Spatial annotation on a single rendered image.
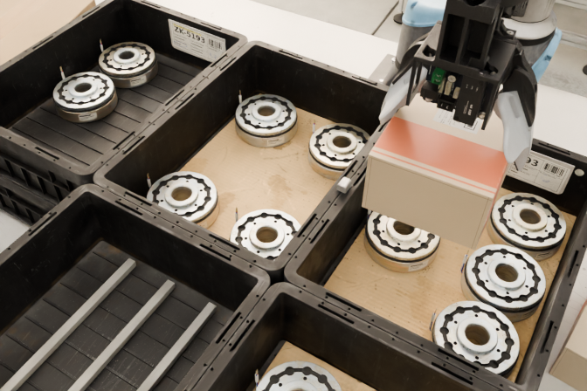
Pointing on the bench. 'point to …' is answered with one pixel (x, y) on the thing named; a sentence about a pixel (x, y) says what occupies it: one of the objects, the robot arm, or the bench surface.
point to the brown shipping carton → (34, 15)
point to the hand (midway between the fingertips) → (451, 141)
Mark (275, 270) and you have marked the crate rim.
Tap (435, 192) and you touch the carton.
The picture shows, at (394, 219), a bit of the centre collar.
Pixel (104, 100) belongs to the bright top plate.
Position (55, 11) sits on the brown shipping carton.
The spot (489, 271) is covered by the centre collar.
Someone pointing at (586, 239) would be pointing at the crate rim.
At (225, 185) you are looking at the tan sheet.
